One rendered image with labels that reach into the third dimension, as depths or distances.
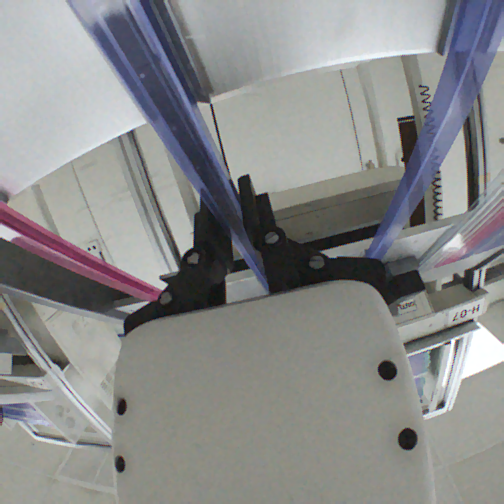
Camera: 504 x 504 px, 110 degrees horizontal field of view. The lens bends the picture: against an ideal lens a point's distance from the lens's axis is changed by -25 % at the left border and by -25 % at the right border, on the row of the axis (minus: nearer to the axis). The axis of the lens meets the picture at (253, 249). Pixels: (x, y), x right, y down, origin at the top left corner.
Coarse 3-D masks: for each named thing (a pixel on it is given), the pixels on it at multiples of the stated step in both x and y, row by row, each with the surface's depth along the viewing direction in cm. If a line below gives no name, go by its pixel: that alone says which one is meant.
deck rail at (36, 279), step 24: (0, 240) 14; (0, 264) 14; (24, 264) 16; (48, 264) 19; (0, 288) 14; (24, 288) 16; (48, 288) 18; (72, 288) 21; (96, 288) 24; (72, 312) 21; (96, 312) 23; (120, 312) 27
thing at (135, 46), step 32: (96, 0) 3; (128, 0) 3; (96, 32) 4; (128, 32) 4; (160, 32) 5; (128, 64) 5; (160, 64) 5; (160, 96) 6; (192, 96) 7; (160, 128) 7; (192, 128) 7; (192, 160) 8; (224, 192) 10; (224, 224) 12
